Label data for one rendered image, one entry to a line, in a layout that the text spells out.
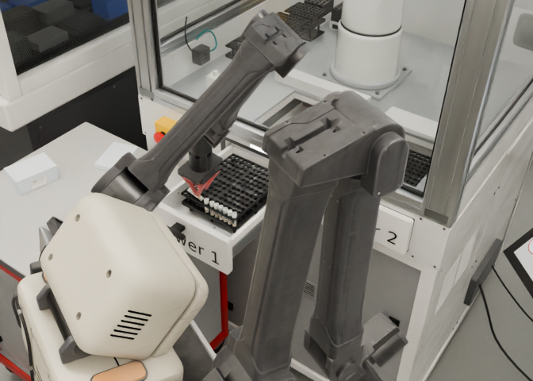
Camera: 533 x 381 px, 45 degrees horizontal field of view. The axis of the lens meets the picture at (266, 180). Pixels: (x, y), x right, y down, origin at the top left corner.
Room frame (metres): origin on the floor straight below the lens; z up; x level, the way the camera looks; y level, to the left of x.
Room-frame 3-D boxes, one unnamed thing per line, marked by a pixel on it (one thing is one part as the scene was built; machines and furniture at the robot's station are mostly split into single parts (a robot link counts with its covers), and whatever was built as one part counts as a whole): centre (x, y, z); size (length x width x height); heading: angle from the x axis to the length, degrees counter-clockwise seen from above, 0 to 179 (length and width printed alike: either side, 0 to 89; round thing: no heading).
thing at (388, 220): (1.27, -0.24, 0.87); 0.29 x 0.02 x 0.11; 55
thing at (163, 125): (1.63, 0.30, 0.88); 0.07 x 0.05 x 0.07; 55
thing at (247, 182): (1.35, 0.09, 0.87); 0.22 x 0.18 x 0.06; 145
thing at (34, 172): (1.52, 0.70, 0.79); 0.13 x 0.09 x 0.05; 131
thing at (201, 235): (1.19, 0.20, 0.87); 0.29 x 0.02 x 0.11; 55
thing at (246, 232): (1.36, 0.08, 0.86); 0.40 x 0.26 x 0.06; 145
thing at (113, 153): (1.64, 0.47, 0.77); 0.13 x 0.09 x 0.02; 163
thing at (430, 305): (1.82, -0.29, 0.40); 1.03 x 0.95 x 0.80; 55
